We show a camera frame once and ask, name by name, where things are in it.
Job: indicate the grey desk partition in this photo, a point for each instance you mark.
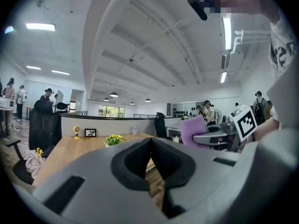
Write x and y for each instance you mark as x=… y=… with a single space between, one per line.
x=105 y=125

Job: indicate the black armrest office chair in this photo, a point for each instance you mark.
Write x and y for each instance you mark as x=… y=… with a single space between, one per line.
x=19 y=169

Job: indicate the small yellow artificial flower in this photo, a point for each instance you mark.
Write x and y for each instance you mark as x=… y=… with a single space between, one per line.
x=39 y=152

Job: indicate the black mesh office chair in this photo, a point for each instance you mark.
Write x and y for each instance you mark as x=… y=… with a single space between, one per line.
x=43 y=127

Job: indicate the white ceiling pipes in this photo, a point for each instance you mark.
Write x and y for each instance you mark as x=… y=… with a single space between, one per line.
x=245 y=37

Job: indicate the pale cloth on chair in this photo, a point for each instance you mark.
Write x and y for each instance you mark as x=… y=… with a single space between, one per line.
x=32 y=164

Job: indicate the small white desk gadget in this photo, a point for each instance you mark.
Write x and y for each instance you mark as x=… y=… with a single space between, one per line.
x=135 y=129

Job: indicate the black head-worn camera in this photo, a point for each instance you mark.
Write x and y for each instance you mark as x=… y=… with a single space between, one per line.
x=198 y=7

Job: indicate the black picture frame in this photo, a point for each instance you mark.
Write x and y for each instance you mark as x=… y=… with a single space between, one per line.
x=90 y=132

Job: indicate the white monitor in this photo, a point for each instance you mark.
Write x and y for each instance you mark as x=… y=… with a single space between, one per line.
x=59 y=100

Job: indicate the black high-back office chair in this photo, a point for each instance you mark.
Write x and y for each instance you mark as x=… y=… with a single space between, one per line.
x=161 y=126

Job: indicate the purple cloth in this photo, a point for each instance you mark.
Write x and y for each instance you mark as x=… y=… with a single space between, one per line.
x=192 y=129

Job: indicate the person's right forearm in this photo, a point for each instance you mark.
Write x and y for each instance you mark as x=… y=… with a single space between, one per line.
x=268 y=128

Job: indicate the rectangular ceiling light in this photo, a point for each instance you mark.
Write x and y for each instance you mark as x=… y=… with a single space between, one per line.
x=33 y=67
x=223 y=77
x=60 y=72
x=40 y=26
x=226 y=32

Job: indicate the yellow flower potted plant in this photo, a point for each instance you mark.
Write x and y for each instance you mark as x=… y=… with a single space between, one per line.
x=113 y=140

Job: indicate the small yellow desk fan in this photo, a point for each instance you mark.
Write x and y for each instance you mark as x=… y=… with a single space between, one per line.
x=76 y=132

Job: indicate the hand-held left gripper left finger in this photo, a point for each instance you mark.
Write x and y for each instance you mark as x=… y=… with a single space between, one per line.
x=98 y=171

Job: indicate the person's white printed shirt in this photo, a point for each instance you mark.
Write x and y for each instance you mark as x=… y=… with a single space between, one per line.
x=282 y=41

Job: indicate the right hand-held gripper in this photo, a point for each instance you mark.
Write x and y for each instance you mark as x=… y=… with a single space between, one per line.
x=244 y=122

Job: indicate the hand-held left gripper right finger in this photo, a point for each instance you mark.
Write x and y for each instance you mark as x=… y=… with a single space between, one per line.
x=201 y=171

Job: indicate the small white bottle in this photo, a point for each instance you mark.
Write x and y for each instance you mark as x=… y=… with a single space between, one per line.
x=175 y=138

